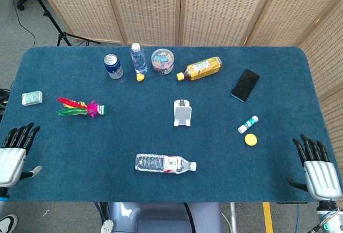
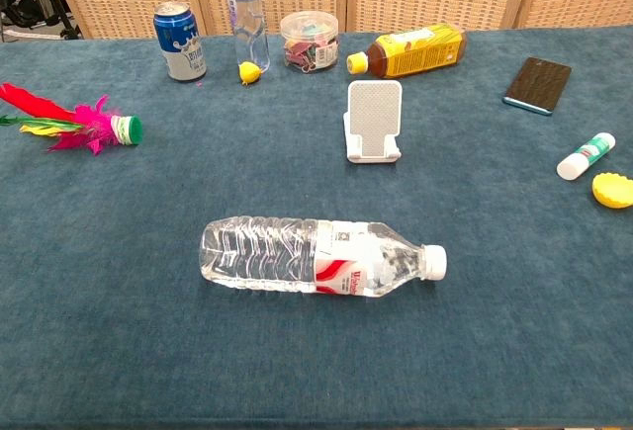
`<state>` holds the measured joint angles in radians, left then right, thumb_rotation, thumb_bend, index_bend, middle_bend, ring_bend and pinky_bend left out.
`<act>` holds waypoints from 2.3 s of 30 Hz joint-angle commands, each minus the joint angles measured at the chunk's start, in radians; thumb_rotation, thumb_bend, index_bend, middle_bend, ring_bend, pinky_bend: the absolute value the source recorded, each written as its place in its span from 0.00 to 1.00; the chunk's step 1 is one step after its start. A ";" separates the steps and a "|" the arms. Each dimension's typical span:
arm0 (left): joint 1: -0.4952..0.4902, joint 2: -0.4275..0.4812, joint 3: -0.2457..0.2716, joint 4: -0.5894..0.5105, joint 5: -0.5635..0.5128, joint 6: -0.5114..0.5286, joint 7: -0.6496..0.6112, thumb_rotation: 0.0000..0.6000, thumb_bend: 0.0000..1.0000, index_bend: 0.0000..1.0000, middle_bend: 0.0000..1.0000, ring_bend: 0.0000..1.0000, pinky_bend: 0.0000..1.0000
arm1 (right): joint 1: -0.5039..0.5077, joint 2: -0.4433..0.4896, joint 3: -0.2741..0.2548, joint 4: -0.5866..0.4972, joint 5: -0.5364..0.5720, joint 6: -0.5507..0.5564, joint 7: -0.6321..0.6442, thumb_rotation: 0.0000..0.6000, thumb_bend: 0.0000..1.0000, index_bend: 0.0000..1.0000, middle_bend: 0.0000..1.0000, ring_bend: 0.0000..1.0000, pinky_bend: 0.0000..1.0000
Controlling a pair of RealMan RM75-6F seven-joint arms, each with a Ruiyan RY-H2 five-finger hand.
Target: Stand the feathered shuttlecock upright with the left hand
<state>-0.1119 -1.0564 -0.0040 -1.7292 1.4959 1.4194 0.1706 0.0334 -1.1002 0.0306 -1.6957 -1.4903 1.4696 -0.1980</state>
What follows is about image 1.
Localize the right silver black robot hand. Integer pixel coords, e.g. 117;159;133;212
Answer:
286;133;343;201

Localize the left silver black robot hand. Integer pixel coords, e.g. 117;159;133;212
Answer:
0;122;43;188

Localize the colourful feather shuttlecock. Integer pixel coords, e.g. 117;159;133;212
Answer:
56;97;107;119

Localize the black tripod stand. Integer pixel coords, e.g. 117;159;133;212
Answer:
20;0;101;47

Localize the white phone stand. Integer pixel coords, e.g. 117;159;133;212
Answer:
173;99;192;127

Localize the white black shoe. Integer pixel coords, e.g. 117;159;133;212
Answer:
0;214;18;233

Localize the small green white box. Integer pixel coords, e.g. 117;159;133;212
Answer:
21;91;43;107

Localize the yellow round cap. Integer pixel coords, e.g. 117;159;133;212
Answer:
244;133;258;147

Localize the white green glue stick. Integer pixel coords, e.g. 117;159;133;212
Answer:
237;115;259;134

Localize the metal table leg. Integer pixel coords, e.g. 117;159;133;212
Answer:
229;202;238;233

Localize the blue table mat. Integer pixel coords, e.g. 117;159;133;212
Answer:
0;46;338;204

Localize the black smartphone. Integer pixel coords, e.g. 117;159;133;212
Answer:
230;69;260;103

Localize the blue soda can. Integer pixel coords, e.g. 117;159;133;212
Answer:
103;54;124;80

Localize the large clear water bottle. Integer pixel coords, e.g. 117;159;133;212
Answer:
134;153;197;175

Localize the grey-blue robot torso base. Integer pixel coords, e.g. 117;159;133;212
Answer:
107;202;223;233

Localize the yellow label tea bottle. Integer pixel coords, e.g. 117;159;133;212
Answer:
176;56;223;81

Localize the small clear water bottle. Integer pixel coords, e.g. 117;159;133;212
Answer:
130;42;148;75

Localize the clear jar of colourful clips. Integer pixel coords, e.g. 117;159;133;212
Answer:
151;48;175;76

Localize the woven wooden folding screen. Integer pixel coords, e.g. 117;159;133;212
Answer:
31;0;343;175

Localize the tangled cable bundle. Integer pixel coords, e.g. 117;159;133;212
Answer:
0;87;11;123

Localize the blue cable bundle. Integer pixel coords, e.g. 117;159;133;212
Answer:
94;202;110;226

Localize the white metal bracket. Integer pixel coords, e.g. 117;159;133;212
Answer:
100;218;115;233

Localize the thin black floor cable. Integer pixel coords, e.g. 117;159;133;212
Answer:
2;0;37;48

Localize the black torso cable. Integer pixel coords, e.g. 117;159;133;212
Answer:
183;202;195;233

